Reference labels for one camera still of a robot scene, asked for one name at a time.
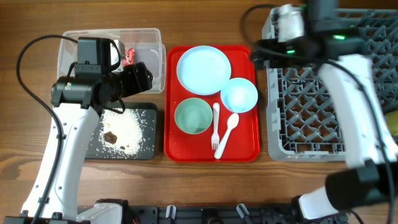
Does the white plastic fork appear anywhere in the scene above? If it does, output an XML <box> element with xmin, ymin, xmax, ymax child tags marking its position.
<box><xmin>211</xmin><ymin>103</ymin><xmax>220</xmax><ymax>151</ymax></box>

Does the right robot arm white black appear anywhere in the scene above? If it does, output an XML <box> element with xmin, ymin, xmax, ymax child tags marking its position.
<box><xmin>251</xmin><ymin>1</ymin><xmax>397</xmax><ymax>223</ymax></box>

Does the light blue bowl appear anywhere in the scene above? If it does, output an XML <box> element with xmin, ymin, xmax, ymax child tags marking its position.
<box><xmin>220</xmin><ymin>78</ymin><xmax>258</xmax><ymax>113</ymax></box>

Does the red snack wrapper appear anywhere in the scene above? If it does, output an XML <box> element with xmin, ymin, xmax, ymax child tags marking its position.
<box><xmin>121</xmin><ymin>48</ymin><xmax>136</xmax><ymax>67</ymax></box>

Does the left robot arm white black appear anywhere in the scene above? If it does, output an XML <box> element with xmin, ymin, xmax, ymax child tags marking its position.
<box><xmin>4</xmin><ymin>37</ymin><xmax>153</xmax><ymax>223</ymax></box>

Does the red serving tray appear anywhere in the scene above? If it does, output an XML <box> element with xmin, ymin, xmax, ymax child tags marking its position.
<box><xmin>164</xmin><ymin>45</ymin><xmax>261</xmax><ymax>163</ymax></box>

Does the clear plastic bin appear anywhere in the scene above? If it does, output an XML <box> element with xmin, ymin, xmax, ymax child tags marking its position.
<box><xmin>57</xmin><ymin>28</ymin><xmax>166</xmax><ymax>94</ymax></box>

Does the black tray bin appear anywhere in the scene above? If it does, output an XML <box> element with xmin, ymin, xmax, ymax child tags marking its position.
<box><xmin>85</xmin><ymin>101</ymin><xmax>159</xmax><ymax>161</ymax></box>

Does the light blue plate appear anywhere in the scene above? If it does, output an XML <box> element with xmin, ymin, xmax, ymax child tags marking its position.
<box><xmin>176</xmin><ymin>45</ymin><xmax>232</xmax><ymax>96</ymax></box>

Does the grey dishwasher rack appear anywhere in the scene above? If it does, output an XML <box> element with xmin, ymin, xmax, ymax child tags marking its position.
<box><xmin>264</xmin><ymin>9</ymin><xmax>397</xmax><ymax>162</ymax></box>

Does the yellow plastic cup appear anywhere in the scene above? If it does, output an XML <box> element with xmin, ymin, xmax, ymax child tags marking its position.
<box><xmin>385</xmin><ymin>110</ymin><xmax>398</xmax><ymax>136</ymax></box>

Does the green bowl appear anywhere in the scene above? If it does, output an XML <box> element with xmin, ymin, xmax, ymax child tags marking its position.
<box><xmin>174</xmin><ymin>98</ymin><xmax>213</xmax><ymax>134</ymax></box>

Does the rice food waste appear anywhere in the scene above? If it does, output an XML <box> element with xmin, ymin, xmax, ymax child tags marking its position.
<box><xmin>95</xmin><ymin>107</ymin><xmax>156</xmax><ymax>158</ymax></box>

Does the white plastic spoon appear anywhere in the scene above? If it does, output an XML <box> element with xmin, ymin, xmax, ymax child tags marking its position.
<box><xmin>214</xmin><ymin>113</ymin><xmax>239</xmax><ymax>159</ymax></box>

